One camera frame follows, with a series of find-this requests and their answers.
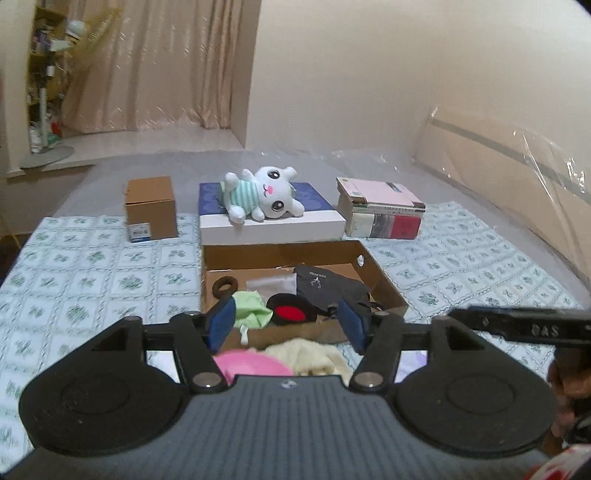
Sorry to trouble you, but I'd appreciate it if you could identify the plastic wrapped headboard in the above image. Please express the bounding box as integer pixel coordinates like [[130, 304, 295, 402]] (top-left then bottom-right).
[[413, 106, 591, 259]]

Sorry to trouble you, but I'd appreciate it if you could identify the beige curtain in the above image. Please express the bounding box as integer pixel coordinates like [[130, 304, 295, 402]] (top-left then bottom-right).
[[60, 0, 264, 137]]

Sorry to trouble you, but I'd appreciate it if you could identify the standing fan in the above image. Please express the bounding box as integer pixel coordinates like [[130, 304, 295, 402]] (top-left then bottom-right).
[[19, 14, 121, 169]]

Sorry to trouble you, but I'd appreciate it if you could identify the person's right hand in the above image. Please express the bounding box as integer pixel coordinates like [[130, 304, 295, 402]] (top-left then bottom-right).
[[547, 357, 591, 446]]

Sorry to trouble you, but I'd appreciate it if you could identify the grey cloth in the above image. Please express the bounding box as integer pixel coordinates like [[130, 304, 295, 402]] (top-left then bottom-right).
[[246, 273, 297, 296]]

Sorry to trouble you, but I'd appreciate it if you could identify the plastic covered mattress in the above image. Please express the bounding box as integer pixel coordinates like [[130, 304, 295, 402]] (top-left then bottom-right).
[[46, 148, 591, 296]]

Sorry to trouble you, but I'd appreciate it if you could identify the purple and white tissue pack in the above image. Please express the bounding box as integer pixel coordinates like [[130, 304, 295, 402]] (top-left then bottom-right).
[[401, 350, 432, 384]]

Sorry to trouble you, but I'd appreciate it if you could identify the cluttered wooden shelf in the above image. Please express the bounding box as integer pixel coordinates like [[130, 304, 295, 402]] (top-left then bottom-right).
[[25, 4, 75, 153]]

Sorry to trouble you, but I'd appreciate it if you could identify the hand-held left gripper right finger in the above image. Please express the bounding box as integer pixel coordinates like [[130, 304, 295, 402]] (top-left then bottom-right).
[[336, 298, 490, 393]]

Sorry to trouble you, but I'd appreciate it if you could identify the brown hair scrunchie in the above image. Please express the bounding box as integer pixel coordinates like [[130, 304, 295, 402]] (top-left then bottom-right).
[[211, 277, 239, 298]]

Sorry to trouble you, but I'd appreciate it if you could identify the white flat box blue top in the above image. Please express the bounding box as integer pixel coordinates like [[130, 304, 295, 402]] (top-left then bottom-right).
[[198, 181, 347, 246]]

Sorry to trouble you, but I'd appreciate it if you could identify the green spine book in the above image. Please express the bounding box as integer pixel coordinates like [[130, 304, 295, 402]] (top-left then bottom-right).
[[339, 194, 424, 217]]

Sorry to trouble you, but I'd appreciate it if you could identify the black face mask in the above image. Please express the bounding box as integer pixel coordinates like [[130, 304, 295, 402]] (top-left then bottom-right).
[[293, 264, 372, 312]]

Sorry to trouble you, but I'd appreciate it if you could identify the black pad with red oval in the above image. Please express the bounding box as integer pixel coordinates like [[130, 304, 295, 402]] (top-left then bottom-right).
[[266, 293, 319, 326]]

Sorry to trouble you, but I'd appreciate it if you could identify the white plush toy striped shirt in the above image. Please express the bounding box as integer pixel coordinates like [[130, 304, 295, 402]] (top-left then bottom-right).
[[220, 165, 306, 224]]

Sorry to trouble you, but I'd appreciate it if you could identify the cardboard tray box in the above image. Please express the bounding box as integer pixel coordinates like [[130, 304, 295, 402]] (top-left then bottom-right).
[[201, 240, 409, 349]]

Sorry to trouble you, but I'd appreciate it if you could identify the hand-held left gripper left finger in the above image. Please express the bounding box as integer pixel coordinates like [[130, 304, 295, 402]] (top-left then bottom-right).
[[90, 296, 238, 394]]

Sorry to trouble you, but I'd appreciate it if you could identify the green face mask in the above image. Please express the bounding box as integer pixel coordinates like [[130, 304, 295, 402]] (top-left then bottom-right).
[[231, 291, 274, 344]]

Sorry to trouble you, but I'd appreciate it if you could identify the small closed cardboard box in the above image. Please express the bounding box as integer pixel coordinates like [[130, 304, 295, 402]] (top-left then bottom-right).
[[124, 176, 180, 243]]

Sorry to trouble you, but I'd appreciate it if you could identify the pink lidded cup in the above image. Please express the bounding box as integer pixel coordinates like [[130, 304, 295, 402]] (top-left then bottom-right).
[[213, 348, 295, 384]]

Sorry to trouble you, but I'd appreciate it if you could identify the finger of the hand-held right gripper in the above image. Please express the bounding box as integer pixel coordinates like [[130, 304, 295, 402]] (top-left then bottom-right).
[[449, 307, 591, 344]]

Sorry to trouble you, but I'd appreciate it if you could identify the green floral printed cloth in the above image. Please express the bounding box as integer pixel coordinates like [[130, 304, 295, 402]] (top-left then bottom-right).
[[0, 200, 587, 462]]

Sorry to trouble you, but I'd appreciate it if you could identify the pale yellow towel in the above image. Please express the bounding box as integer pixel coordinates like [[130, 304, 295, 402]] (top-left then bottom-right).
[[264, 338, 354, 386]]

